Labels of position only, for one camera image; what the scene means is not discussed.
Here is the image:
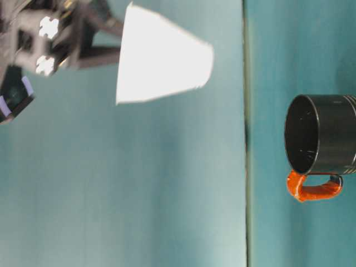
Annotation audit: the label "white paper cup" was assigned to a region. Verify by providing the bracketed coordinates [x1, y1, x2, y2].
[115, 1, 215, 106]

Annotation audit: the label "black red-handled cup holder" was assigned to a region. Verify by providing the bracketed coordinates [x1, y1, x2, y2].
[284, 93, 356, 202]

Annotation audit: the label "blue-green backdrop cloth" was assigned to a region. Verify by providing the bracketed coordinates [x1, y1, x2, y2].
[0, 0, 247, 267]

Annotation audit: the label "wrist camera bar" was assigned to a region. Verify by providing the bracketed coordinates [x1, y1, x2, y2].
[0, 65, 36, 125]

